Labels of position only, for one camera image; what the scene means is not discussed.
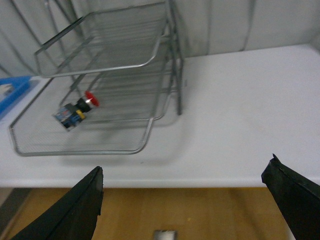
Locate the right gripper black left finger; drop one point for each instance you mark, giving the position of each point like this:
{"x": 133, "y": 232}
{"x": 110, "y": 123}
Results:
{"x": 74, "y": 216}

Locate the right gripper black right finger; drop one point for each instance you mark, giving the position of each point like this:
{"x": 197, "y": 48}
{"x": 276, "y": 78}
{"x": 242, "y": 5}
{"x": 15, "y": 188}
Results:
{"x": 297, "y": 198}

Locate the red emergency stop button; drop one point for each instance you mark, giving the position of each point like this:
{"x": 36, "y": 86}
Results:
{"x": 71, "y": 115}

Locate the blue plastic tray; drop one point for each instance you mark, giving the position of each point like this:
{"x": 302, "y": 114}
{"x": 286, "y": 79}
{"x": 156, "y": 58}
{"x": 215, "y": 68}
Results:
{"x": 16, "y": 92}

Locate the white curtain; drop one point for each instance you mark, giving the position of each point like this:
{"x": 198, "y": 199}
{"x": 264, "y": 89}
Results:
{"x": 207, "y": 27}

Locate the grey wire mesh rack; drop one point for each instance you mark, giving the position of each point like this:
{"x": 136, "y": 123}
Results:
{"x": 129, "y": 58}

